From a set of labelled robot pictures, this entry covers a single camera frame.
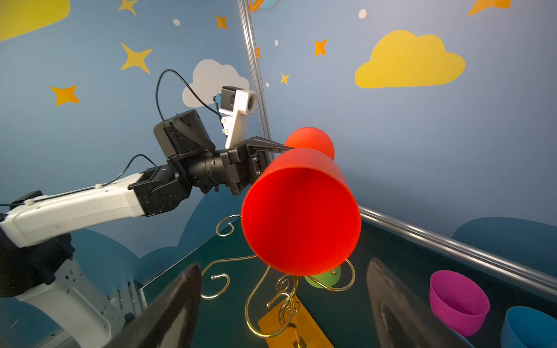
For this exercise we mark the aluminium frame back bar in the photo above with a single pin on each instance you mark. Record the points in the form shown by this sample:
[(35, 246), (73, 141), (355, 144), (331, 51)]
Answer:
[(509, 270)]

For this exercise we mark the left floor edge rail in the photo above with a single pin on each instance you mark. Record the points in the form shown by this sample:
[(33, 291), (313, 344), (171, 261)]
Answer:
[(163, 265)]

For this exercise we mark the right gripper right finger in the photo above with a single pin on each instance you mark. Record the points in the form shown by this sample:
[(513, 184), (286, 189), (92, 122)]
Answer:
[(401, 318)]

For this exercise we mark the blue wine glass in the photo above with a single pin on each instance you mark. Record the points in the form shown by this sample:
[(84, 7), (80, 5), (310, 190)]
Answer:
[(527, 327), (463, 339)]

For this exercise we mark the aluminium frame left post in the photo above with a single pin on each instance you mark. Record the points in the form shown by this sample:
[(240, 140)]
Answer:
[(254, 66)]

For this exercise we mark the orange wooden rack base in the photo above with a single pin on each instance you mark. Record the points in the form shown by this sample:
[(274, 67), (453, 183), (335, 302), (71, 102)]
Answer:
[(302, 331)]

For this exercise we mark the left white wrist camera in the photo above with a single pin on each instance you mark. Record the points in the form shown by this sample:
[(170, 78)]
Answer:
[(235, 105)]

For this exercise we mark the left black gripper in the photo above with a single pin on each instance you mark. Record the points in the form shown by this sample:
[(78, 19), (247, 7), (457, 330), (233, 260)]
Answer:
[(245, 162)]

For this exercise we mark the red wine glass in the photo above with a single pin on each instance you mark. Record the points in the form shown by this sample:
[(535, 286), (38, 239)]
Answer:
[(300, 216)]

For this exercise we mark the green wine glass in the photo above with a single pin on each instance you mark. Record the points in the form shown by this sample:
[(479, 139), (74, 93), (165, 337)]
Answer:
[(330, 278)]

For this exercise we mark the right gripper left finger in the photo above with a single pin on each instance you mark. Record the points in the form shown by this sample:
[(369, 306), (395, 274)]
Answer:
[(170, 320)]

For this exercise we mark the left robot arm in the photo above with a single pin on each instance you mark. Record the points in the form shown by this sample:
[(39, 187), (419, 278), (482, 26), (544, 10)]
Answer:
[(37, 258)]

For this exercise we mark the pink wine glass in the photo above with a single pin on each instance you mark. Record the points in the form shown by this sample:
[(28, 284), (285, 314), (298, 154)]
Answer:
[(458, 302)]

